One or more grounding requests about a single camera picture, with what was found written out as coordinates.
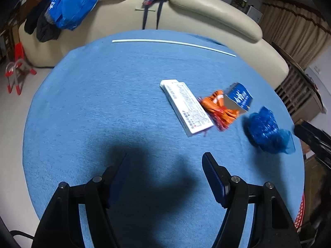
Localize cream leather sofa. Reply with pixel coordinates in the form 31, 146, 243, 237
18, 0, 289, 88

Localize dark clothes on sofa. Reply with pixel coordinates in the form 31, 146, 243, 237
24, 0, 61, 43

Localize white air conditioner unit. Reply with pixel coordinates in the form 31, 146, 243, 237
247, 5, 263, 24

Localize blue plastic bag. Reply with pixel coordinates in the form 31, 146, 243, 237
244, 106, 296, 155

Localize blue fuzzy table cloth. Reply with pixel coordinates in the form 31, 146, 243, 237
22, 30, 305, 247

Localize red mesh trash basket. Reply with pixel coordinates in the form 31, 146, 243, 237
294, 194, 305, 232

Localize wooden baby crib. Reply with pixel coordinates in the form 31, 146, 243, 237
272, 42, 327, 124

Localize white thin rod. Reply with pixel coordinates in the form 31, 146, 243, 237
112, 39, 237, 57

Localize blue silver carton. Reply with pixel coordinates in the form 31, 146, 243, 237
224, 82, 253, 114

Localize orange wrapper bundle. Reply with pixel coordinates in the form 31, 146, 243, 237
198, 90, 240, 131

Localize white medicine box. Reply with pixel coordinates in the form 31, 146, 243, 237
160, 80, 214, 137

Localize beige curtain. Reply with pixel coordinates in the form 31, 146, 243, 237
259, 0, 330, 68

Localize blue jacket on sofa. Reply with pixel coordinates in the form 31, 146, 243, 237
44, 0, 99, 31

